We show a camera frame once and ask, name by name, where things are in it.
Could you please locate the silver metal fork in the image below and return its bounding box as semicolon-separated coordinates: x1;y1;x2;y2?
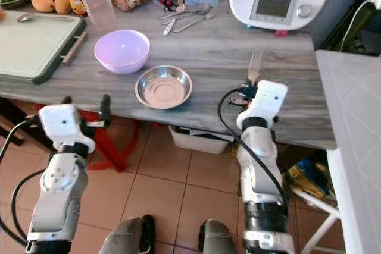
246;48;264;84

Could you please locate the red plastic stool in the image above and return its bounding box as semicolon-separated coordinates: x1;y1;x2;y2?
35;103;127;173

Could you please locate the large purple plastic bowl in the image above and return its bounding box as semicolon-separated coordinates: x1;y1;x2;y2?
94;29;151;75

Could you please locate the stainless steel bowl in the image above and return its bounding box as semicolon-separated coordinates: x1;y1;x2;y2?
135;65;194;111

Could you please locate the green rimmed cutting board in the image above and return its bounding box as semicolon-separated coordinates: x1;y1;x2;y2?
0;11;89;86

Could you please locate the white plastic bin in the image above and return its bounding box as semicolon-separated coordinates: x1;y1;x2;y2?
168;125;233;155

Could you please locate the long silver serving spoon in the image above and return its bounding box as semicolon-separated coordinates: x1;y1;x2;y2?
173;5;218;33

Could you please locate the white kitchen cooking machine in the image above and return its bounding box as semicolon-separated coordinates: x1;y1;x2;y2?
229;0;332;32

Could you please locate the yellow and blue bag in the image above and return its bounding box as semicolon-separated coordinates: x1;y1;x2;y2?
286;158;329;200

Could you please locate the silver cutlery piece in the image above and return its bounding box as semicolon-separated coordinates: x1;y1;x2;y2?
157;2;213;21

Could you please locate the yellow mango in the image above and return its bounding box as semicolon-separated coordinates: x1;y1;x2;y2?
54;0;72;16
30;0;56;14

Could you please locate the clear plastic pitcher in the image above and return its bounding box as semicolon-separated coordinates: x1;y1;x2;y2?
73;0;117;32

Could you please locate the red labelled sauce jar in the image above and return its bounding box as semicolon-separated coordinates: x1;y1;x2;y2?
67;0;88;17

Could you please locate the white patterned side table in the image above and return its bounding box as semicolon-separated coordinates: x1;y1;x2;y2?
315;49;381;254

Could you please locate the grey left robot leg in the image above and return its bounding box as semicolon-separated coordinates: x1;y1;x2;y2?
98;215;156;254

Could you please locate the grey robot leg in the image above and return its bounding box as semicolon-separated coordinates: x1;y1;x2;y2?
98;215;156;254
198;218;239;254

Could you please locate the grey right robot leg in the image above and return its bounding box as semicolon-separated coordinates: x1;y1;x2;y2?
198;218;239;254

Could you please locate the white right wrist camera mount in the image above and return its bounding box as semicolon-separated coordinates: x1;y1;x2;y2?
238;80;289;131

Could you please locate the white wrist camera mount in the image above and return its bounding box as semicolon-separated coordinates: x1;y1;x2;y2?
39;104;96;154
238;80;289;131

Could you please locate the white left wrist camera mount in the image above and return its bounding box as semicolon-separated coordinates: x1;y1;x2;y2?
39;104;96;154

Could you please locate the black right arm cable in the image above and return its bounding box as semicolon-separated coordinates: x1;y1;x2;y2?
217;87;289;207

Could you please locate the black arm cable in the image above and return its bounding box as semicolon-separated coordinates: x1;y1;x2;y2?
0;117;49;247
217;87;289;207

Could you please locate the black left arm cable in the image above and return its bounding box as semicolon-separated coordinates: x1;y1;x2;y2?
0;117;49;247

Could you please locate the white handled table knife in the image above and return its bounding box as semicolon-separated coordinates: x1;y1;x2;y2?
163;18;178;36

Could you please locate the white power cable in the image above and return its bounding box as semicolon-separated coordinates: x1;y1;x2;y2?
338;0;377;52

